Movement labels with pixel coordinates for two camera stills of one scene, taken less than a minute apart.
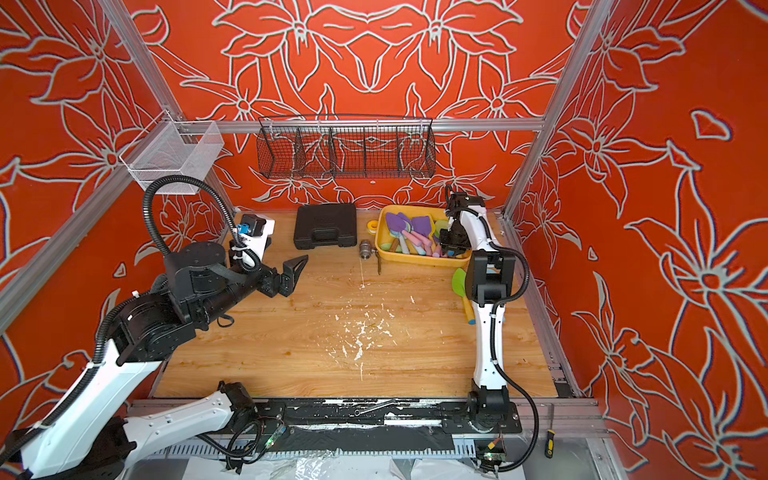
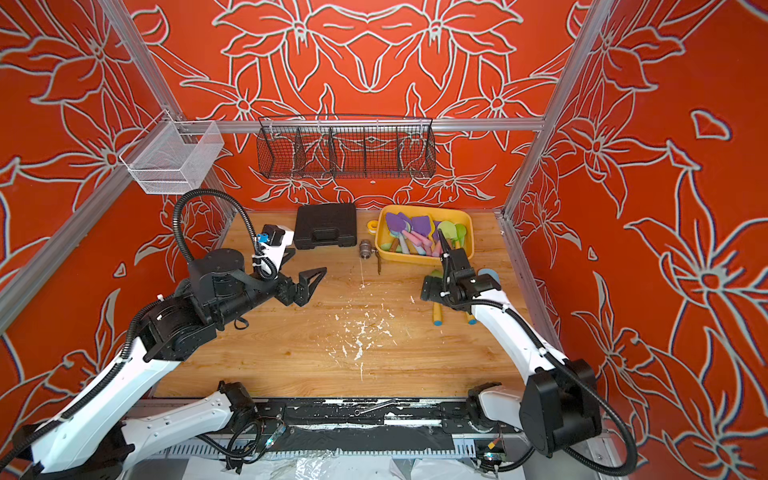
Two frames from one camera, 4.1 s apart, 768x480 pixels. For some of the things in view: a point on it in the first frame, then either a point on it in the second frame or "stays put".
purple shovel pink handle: [401, 223] stays put
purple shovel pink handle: [421, 230] stays put
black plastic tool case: [325, 224] stays put
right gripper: [452, 244] to [440, 283]
